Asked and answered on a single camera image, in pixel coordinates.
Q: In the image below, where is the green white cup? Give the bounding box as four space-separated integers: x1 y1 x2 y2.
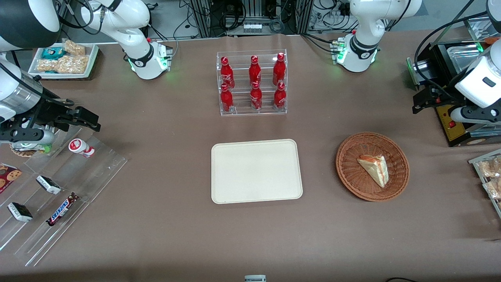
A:
10 143 53 158

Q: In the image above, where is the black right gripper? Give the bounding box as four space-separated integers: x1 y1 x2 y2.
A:
24 98 101 133

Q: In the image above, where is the snickers chocolate bar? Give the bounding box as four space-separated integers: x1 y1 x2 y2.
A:
46 192 80 227

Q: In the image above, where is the brown wicker basket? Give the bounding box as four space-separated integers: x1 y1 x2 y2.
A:
335 132 410 202

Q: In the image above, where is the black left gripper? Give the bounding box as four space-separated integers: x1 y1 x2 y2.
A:
412 85 467 115

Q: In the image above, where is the red cola bottle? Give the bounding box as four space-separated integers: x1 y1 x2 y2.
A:
220 56 236 89
273 82 287 110
272 52 287 85
249 55 262 85
220 84 234 113
250 81 263 110

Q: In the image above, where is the white rectangular snack tray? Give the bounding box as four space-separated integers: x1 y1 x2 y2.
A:
28 42 99 80

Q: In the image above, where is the grey snack tray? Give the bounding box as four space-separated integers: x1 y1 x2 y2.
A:
468 148 501 219

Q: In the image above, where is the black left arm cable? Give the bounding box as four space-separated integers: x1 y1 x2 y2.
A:
414 11 490 100

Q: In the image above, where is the black food warmer machine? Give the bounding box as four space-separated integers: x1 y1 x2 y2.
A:
406 16 501 148

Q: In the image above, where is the small clear bag of snacks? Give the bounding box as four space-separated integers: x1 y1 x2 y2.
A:
63 39 86 56

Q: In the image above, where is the black white snack bar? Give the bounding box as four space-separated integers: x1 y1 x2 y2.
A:
7 202 34 223
36 175 62 195

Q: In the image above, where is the white red yogurt bottle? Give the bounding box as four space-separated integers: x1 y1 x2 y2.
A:
68 138 96 158

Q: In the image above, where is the red cookie pack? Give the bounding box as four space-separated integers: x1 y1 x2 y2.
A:
0 163 23 194

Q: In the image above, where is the clear bag of pastries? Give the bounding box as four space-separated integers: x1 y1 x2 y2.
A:
482 178 501 199
478 156 501 179

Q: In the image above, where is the teal snack packet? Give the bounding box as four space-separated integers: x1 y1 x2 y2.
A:
41 47 65 60

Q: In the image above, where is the clear acrylic bottle rack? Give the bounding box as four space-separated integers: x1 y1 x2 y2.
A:
216 49 288 116

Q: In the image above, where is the cream plastic tray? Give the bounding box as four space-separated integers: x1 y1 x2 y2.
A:
211 139 304 205

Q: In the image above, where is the triangular sandwich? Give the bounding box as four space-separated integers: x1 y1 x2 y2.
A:
357 154 389 188

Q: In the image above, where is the large clear bag of snacks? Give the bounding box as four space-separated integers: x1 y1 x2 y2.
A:
36 54 90 75

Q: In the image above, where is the clear acrylic stepped display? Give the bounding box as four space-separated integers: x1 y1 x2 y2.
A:
0 125 129 267

